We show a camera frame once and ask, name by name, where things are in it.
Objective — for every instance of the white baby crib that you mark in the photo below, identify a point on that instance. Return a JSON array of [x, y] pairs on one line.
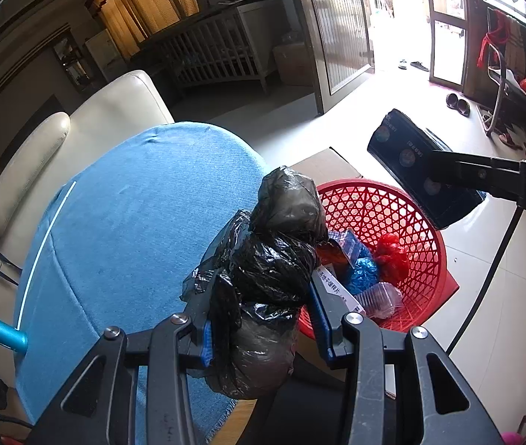
[[231, 42]]

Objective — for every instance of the white long medicine box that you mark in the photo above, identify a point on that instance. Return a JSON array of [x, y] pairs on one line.
[[334, 287]]

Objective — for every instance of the blue foil packet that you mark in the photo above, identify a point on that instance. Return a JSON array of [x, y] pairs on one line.
[[352, 247]]

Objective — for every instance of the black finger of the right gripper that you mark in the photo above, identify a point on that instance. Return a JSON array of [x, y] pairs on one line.
[[498, 177]]

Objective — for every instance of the blue plastic bag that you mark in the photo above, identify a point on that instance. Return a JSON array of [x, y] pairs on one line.
[[363, 275]]

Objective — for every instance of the cardboard box on floor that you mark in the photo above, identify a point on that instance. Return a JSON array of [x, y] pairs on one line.
[[326, 166]]

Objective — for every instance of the dark blue product box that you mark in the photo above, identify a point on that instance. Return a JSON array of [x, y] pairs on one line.
[[403, 149]]

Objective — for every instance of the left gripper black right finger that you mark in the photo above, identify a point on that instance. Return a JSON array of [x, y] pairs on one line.
[[326, 311]]

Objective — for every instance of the red plastic bag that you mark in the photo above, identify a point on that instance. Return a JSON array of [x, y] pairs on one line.
[[390, 256]]

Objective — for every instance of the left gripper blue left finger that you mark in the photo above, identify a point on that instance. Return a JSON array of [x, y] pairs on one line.
[[206, 353]]

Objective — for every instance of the red mesh trash basket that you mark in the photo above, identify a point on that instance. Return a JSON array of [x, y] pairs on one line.
[[371, 209]]

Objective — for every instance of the black plastic bag bundle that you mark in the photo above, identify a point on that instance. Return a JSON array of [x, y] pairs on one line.
[[255, 276]]

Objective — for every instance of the clear plastic clamshell tray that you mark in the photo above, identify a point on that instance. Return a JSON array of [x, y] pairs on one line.
[[380, 301]]

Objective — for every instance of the blue tablecloth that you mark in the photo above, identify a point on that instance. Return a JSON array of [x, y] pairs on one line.
[[117, 240]]

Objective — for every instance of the cream leather sofa right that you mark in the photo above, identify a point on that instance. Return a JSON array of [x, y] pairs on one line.
[[63, 145]]

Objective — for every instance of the wooden door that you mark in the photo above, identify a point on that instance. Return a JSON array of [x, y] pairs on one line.
[[337, 41]]

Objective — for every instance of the orange curtains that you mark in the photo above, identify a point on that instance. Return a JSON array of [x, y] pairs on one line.
[[131, 22]]

